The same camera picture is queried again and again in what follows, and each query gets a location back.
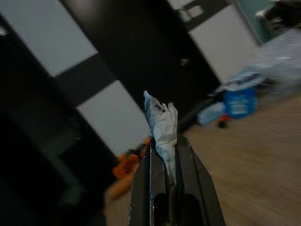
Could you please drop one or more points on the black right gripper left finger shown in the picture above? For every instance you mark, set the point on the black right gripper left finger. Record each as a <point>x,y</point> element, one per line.
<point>145,188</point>

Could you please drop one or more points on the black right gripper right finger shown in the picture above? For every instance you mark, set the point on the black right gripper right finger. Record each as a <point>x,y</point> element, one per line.
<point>195,188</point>

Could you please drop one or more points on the white tissue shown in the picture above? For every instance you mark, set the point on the white tissue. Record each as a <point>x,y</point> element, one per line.
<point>163,131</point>

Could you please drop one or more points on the orange plastic bag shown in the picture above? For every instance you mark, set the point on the orange plastic bag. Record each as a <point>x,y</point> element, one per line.
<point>128,164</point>

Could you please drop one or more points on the blue flat package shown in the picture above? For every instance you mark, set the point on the blue flat package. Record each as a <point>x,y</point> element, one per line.
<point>210,115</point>

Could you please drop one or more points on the blue plastic bucket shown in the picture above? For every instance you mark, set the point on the blue plastic bucket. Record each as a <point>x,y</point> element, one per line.
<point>240,103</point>

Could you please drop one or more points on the black and white wardrobe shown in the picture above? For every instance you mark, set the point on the black and white wardrobe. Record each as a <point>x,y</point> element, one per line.
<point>98,77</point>

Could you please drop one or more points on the light blue bedding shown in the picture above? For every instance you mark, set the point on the light blue bedding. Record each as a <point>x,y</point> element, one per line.
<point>268,58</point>

